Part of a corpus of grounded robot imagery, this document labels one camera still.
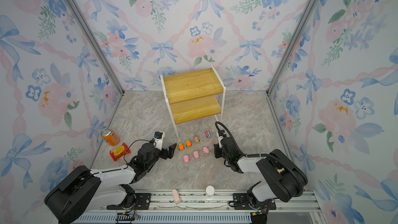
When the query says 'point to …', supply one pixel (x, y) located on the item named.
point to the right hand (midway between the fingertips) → (215, 144)
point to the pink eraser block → (176, 196)
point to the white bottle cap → (210, 192)
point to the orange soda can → (109, 136)
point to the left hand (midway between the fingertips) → (169, 141)
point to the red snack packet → (119, 151)
